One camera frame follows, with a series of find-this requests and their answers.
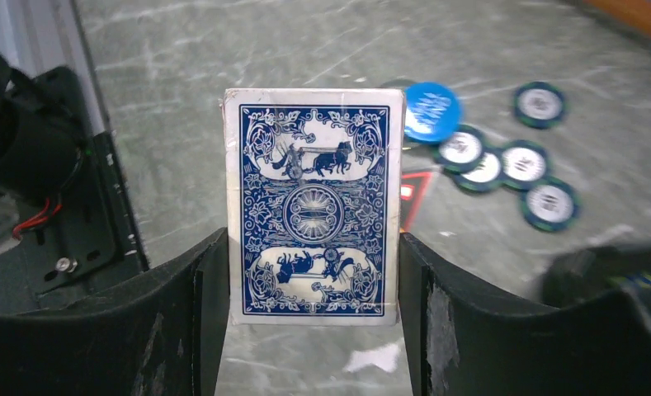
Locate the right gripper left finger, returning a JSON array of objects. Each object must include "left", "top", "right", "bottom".
[{"left": 0, "top": 229, "right": 229, "bottom": 395}]

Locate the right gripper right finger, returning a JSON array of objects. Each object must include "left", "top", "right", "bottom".
[{"left": 399, "top": 233, "right": 651, "bottom": 395}]

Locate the blue playing card deck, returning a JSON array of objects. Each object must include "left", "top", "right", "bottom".
[{"left": 222, "top": 87, "right": 406, "bottom": 327}]

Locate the blue small blind button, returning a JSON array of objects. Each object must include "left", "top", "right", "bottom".
[{"left": 403, "top": 82, "right": 463, "bottom": 144}]

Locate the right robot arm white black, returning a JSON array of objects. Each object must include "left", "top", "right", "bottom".
[{"left": 0, "top": 55, "right": 651, "bottom": 395}]

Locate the green poker chip on table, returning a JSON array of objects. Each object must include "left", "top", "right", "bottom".
[{"left": 512, "top": 81, "right": 568, "bottom": 130}]

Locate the orange wooden shelf rack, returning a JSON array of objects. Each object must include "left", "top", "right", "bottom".
[{"left": 583, "top": 0, "right": 651, "bottom": 41}]

